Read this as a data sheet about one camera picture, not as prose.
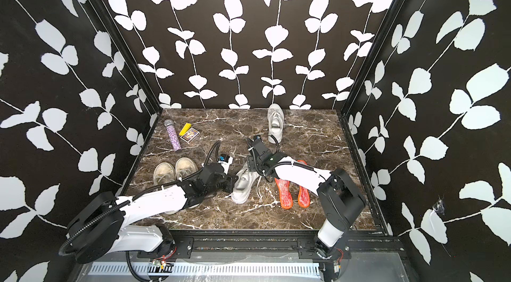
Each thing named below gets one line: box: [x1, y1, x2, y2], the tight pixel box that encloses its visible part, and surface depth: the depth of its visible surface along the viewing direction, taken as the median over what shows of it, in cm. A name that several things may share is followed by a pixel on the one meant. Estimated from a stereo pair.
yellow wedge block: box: [178, 122, 193, 137], surface depth 113 cm
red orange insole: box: [274, 177, 294, 210], surface depth 88 cm
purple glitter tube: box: [163, 119, 182, 153], surface depth 106 cm
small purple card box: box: [179, 127, 201, 145], surface depth 109 cm
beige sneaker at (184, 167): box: [174, 156, 199, 180], surface depth 94 cm
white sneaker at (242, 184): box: [231, 161, 261, 205], surface depth 85 cm
